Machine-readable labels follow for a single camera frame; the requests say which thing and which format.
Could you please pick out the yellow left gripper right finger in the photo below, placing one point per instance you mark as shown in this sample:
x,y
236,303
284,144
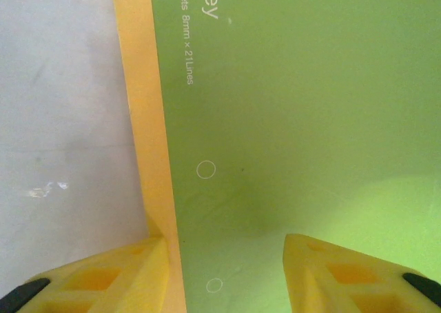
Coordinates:
x,y
330,285

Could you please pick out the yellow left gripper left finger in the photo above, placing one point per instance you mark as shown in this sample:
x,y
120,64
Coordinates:
x,y
113,282

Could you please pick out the green notebook with orange spine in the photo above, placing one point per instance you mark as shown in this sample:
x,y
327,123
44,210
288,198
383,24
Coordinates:
x,y
310,120

